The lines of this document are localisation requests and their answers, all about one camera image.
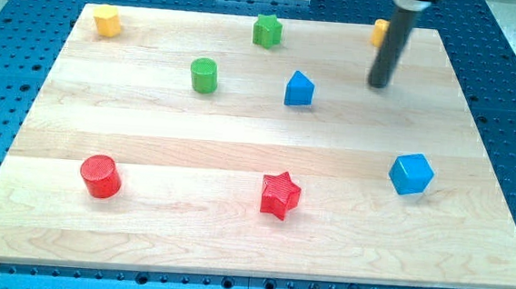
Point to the red star block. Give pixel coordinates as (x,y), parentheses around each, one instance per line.
(279,195)

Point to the yellow hexagon block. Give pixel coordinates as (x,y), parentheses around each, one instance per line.
(107,20)

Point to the green cylinder block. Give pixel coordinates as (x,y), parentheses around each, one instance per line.
(204,75)

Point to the blue triangle block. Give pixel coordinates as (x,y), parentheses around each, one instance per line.
(299,90)

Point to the light wooden board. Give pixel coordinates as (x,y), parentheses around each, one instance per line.
(192,164)

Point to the red cylinder block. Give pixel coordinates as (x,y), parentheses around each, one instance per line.
(100,175)

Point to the blue cube block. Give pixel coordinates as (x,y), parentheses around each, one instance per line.
(410,174)

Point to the yellow block behind stick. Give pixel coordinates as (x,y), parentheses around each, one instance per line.
(379,32)

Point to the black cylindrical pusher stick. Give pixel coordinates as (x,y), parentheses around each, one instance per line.
(394,42)

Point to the green star block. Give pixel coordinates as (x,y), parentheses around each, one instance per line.
(267,31)

